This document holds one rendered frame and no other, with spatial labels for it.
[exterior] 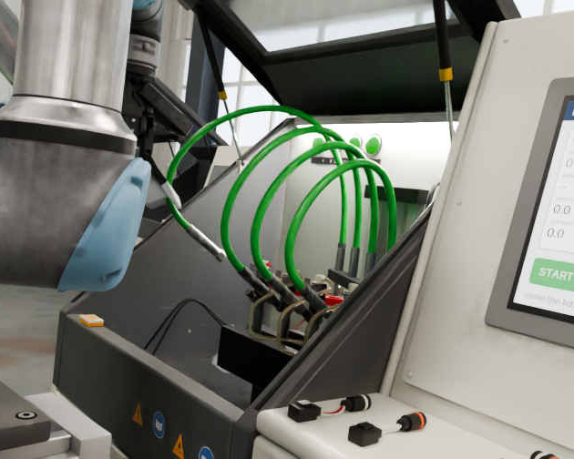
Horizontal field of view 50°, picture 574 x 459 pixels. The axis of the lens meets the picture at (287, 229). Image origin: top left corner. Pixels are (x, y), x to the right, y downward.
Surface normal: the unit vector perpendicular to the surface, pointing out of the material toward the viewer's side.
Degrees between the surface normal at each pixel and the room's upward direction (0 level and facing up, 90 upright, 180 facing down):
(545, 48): 76
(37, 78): 90
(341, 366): 90
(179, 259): 90
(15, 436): 90
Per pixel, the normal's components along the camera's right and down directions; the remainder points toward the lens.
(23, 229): 0.14, 0.17
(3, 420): 0.12, -0.99
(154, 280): 0.62, 0.11
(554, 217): -0.72, -0.29
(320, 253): -0.77, -0.06
